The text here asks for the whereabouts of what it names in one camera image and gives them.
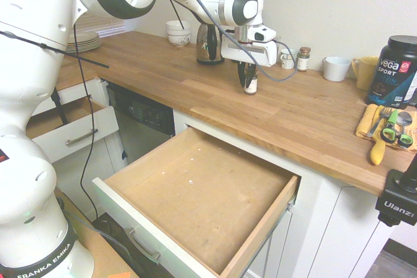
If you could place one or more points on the stack of cream plates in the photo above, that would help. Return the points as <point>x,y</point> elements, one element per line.
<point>86,43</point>

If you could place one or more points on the small open drawer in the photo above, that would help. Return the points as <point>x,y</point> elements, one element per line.
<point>75,128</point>

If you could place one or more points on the white kitchen cabinet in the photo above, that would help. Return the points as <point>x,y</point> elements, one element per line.
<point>325,226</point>

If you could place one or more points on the seasoning jar with copper lid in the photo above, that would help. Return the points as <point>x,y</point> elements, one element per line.
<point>304,60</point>
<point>251,89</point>

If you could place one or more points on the orange paper piece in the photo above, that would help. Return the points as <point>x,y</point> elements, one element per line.
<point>120,275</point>

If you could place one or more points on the steel dishwasher with black panel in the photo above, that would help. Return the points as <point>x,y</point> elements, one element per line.
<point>143,128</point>

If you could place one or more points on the small white cup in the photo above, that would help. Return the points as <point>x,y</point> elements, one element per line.
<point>288,60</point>

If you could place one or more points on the black Vega protein tub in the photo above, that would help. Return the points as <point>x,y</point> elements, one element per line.
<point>392,73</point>

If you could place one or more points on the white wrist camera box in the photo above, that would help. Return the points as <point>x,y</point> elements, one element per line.
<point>260,34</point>

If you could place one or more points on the large wooden open drawer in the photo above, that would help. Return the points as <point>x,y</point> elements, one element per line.
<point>202,200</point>

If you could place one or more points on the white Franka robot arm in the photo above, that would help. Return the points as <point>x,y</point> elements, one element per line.
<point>32,95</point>

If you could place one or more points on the yellow mug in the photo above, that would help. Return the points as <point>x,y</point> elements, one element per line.
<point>368,73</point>

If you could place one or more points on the metal fork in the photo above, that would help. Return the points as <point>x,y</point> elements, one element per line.
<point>378,123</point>

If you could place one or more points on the white mug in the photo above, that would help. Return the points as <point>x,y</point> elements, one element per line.
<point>336,69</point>

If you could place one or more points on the metal spoon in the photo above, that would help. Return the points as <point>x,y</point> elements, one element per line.
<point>405,118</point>

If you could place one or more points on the black Ulanzi camera mount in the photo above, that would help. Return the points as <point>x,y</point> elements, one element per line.
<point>395,203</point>

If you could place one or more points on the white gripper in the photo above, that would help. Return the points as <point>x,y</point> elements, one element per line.
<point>247,53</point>

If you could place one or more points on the stacked white bowls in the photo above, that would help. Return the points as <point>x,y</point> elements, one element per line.
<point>177,34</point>

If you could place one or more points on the window blind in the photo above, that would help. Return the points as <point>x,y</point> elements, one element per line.
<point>107,27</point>

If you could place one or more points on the yellow cloth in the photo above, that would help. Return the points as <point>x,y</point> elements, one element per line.
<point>366,121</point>

